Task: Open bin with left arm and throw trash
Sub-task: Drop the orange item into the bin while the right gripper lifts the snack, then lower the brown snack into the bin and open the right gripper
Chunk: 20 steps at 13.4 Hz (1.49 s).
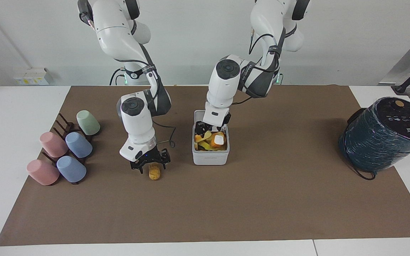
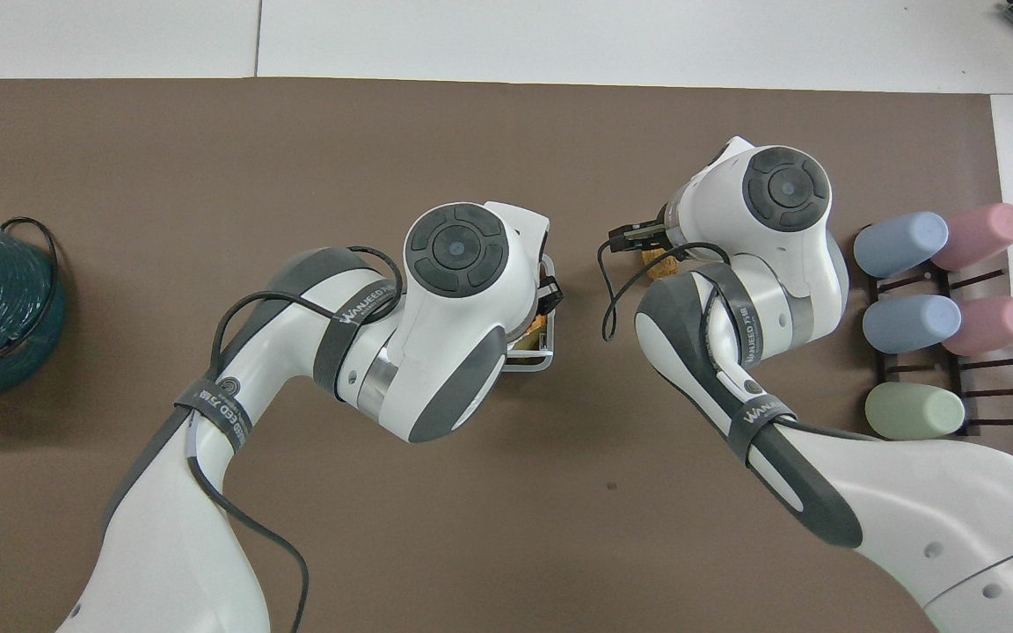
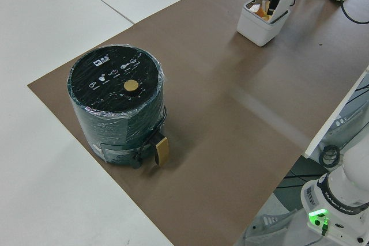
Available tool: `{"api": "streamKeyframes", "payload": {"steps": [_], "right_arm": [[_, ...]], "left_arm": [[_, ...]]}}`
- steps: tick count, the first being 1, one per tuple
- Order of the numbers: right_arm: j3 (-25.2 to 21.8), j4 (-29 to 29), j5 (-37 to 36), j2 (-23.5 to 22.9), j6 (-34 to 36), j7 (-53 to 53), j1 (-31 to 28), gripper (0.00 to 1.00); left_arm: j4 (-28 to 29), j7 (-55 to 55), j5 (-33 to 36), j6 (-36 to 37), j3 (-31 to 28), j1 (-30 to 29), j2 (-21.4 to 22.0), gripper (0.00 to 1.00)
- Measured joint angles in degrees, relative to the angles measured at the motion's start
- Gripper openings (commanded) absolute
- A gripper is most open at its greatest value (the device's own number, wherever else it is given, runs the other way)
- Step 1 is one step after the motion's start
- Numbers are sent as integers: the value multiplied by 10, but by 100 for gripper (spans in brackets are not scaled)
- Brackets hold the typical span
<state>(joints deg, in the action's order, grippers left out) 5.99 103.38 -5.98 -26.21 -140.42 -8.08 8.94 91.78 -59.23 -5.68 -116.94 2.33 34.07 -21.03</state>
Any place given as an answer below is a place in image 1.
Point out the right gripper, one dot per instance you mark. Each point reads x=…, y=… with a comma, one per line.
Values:
x=150, y=156

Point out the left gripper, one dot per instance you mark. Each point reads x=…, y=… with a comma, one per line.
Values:
x=227, y=120

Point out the yellow brown corn cob piece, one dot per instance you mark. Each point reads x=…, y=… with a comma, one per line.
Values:
x=154, y=172

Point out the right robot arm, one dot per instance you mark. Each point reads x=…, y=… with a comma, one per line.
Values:
x=114, y=32

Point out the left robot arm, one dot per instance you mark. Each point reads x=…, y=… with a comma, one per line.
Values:
x=222, y=81

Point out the orange and white trash piece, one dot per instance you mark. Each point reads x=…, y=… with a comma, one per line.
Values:
x=219, y=140

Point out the white square bin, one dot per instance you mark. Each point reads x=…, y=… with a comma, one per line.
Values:
x=210, y=156

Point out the yellow peel scrap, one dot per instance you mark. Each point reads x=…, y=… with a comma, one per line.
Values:
x=203, y=141

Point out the blue cup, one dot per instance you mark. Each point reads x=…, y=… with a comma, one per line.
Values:
x=71, y=169
x=79, y=144

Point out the green cup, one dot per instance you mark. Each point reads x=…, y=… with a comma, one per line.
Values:
x=88, y=122

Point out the dark brown cup rack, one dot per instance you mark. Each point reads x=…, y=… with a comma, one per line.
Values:
x=63, y=125

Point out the pink cup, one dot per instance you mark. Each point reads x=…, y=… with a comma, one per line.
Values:
x=53, y=144
x=42, y=172

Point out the white wall socket box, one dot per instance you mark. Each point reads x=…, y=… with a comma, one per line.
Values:
x=32, y=76

